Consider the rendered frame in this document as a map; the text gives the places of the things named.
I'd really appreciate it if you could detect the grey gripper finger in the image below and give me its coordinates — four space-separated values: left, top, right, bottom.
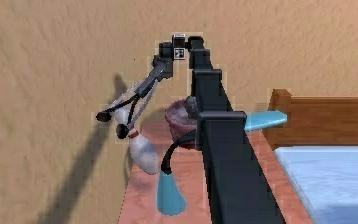
95 71 160 123
115 79 161 140

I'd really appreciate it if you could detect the reddish brown bedside table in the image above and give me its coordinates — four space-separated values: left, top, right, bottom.
117 119 316 224

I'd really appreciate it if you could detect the wooden bed pale blue mattress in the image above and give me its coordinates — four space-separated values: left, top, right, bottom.
262 88 358 224

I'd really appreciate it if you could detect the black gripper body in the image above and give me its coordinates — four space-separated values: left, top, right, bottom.
151 41 175 81

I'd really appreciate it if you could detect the white bowling pin red band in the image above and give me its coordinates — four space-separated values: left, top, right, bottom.
110 105 160 176

